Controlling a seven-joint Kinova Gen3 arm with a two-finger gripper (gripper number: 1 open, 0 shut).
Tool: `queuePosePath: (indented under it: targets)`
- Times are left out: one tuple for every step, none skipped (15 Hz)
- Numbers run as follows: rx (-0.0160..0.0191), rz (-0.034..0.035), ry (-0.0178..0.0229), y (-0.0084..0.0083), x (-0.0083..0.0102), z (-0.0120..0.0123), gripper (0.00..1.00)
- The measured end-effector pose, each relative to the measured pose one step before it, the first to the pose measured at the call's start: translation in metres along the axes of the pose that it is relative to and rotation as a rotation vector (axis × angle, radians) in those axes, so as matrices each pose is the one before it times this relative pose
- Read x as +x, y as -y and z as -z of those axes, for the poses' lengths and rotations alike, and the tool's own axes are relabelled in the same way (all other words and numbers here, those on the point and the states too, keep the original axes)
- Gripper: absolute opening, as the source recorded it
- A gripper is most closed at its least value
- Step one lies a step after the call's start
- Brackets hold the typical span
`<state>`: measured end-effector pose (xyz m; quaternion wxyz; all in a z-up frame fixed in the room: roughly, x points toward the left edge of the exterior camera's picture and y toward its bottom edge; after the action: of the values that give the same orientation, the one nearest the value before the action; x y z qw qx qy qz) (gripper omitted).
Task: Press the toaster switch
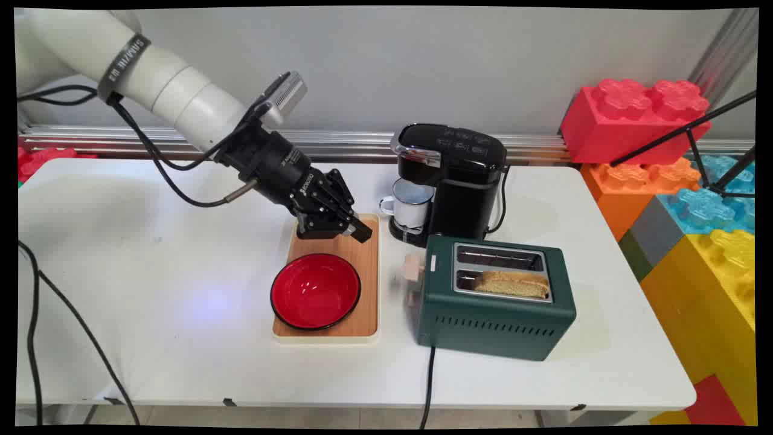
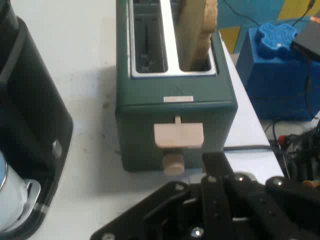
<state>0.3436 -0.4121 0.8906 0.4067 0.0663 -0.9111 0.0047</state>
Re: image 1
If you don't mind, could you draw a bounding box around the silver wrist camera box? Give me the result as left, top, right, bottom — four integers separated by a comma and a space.
258, 71, 309, 126

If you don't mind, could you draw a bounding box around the yellow giant toy brick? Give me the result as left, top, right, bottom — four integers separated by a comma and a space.
639, 228, 758, 426

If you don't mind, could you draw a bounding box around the orange giant toy brick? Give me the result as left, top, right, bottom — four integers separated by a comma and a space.
580, 157, 702, 242

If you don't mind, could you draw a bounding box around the red bowl black rim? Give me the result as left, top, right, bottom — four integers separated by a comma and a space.
269, 253, 362, 331

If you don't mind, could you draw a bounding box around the black cable over table edge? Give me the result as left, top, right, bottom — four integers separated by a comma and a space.
17, 239, 141, 427

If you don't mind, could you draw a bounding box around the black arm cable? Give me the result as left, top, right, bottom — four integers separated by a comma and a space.
17, 85, 261, 208

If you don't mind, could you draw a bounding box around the aluminium frame rail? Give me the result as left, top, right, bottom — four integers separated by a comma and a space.
17, 124, 755, 165

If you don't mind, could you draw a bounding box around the white enamel mug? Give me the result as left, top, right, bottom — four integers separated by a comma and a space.
379, 179, 435, 233

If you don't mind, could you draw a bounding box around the black toaster power cord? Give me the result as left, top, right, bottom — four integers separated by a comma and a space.
419, 346, 437, 430

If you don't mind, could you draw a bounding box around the black coffee machine cord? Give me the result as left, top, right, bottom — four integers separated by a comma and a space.
487, 164, 512, 235

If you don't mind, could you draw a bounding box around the black tripod stand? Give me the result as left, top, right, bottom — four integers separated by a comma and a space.
610, 89, 758, 199

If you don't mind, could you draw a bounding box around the aluminium frame post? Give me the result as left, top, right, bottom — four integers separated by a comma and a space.
687, 8, 759, 108

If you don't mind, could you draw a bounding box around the red giant toy brick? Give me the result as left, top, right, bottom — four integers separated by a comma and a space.
559, 78, 712, 166

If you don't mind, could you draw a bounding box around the wooden cutting board tray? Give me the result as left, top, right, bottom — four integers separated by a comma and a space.
271, 213, 380, 345

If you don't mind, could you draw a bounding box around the blue giant toy brick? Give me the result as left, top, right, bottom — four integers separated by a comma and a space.
657, 154, 757, 235

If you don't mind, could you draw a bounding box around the black coffee machine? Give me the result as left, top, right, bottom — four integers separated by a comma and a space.
387, 123, 508, 248

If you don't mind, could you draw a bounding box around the toast bread slice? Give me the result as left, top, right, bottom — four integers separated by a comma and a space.
473, 270, 551, 299

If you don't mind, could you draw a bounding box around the green two-slot toaster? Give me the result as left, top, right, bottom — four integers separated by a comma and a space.
403, 235, 577, 362

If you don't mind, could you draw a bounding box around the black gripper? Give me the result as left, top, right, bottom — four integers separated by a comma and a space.
214, 124, 373, 244

